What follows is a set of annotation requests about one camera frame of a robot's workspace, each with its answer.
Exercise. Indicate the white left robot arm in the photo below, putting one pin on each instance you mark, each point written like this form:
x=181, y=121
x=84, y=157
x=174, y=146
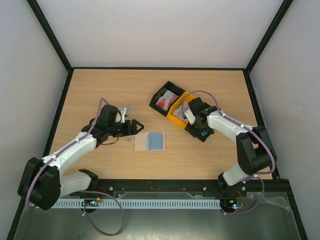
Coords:
x=44, y=181

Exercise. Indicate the yellow middle bin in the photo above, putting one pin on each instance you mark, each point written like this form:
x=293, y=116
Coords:
x=183, y=103

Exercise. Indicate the teal card stack in bin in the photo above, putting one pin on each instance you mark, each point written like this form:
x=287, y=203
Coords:
x=203, y=134

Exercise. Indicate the black bin with red cards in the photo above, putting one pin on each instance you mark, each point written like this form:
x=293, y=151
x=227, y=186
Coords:
x=167, y=86

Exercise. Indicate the red patterned white card stack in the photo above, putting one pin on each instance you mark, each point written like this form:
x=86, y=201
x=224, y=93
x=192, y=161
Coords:
x=165, y=101

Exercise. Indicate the black bin with teal cards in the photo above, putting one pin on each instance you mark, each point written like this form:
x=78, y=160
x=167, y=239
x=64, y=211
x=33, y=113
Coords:
x=196, y=132

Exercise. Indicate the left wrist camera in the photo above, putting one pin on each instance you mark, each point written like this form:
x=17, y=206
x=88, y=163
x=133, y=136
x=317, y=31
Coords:
x=121, y=114

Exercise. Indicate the pink patterned white card stack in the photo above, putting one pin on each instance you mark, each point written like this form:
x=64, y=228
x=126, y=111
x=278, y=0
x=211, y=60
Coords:
x=178, y=113

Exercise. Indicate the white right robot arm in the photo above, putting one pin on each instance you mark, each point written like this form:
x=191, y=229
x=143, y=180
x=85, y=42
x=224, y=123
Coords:
x=254, y=149

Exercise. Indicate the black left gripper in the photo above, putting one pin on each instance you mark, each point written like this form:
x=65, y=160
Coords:
x=133, y=127

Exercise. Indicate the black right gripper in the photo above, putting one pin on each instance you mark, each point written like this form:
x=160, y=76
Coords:
x=198, y=132

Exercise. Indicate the white slotted cable duct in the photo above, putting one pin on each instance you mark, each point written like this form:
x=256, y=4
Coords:
x=193, y=204

